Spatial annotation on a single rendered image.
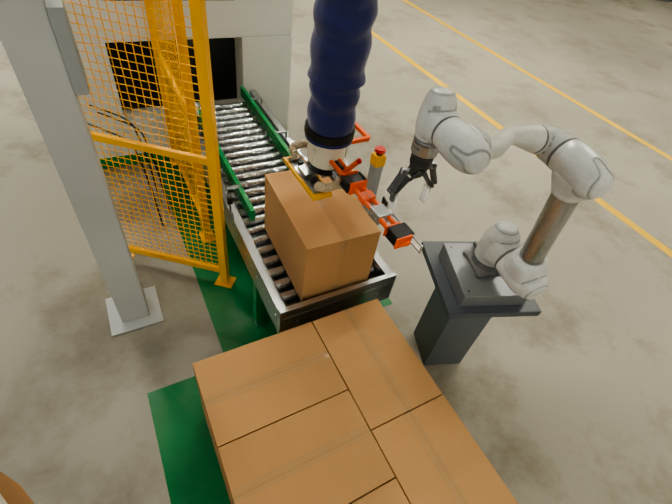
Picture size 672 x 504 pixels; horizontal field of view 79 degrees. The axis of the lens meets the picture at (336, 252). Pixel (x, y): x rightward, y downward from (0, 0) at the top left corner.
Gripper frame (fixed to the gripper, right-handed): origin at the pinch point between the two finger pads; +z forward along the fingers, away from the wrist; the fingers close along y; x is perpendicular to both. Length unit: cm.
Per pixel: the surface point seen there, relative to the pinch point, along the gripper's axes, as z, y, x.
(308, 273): 63, 20, -29
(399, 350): 86, -11, 16
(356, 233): 45, -5, -31
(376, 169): 49, -46, -79
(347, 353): 86, 14, 7
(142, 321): 139, 101, -87
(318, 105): -10, 11, -55
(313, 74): -22, 13, -57
